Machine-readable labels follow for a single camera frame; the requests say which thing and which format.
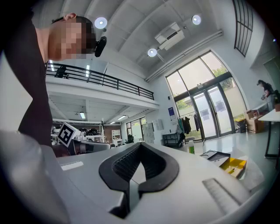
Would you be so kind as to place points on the green bottle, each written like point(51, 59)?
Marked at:
point(191, 147)

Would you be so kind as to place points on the black head camera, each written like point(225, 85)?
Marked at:
point(100, 47)

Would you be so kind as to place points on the black window grille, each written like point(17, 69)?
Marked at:
point(242, 24)

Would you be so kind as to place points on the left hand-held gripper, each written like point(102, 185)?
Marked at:
point(65, 134)

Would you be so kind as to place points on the brown cardboard box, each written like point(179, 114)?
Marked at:
point(253, 123)

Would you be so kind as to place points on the round ceiling lamp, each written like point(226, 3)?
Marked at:
point(196, 19)
point(152, 52)
point(100, 22)

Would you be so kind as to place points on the clothes rack with clothes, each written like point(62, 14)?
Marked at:
point(187, 124)

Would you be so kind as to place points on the yellow box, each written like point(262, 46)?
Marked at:
point(235, 164)

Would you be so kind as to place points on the white lockers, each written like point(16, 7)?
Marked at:
point(153, 130)

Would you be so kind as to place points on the blue wall poster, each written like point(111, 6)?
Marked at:
point(172, 113)

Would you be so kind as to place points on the black box lid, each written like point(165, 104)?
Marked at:
point(216, 156)

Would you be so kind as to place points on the glass entrance door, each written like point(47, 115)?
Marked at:
point(210, 111)

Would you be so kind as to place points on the yellow bin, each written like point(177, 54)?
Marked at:
point(240, 124)

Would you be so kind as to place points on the black balcony railing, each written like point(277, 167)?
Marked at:
point(118, 84)

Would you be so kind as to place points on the black low shelf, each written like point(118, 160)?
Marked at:
point(171, 139)

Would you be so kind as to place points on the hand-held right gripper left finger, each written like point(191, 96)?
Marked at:
point(107, 172)

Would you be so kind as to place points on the person's head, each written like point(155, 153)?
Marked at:
point(65, 39)

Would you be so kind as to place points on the white ceiling air conditioner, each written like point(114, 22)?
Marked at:
point(170, 36)

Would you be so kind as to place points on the white open cabinet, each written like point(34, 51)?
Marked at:
point(116, 136)

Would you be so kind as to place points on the person's dark shirt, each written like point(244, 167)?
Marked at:
point(28, 72)

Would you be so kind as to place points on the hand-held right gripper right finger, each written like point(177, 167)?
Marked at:
point(168, 170)

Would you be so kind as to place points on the white table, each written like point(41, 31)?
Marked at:
point(272, 117)

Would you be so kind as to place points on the green potted plant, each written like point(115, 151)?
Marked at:
point(130, 139)

